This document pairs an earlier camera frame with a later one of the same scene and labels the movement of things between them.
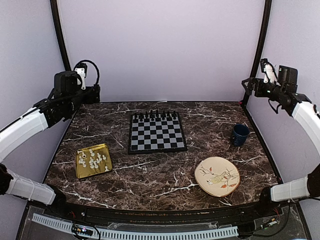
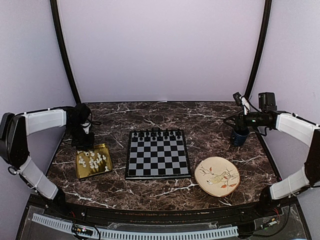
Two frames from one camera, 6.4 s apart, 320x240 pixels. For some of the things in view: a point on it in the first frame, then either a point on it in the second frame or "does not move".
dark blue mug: (239, 135) does not move
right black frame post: (265, 32) does not move
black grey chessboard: (156, 132) → (157, 154)
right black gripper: (253, 81) → (238, 116)
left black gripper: (93, 96) → (88, 145)
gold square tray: (93, 160) does not move
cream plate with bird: (217, 176) does not move
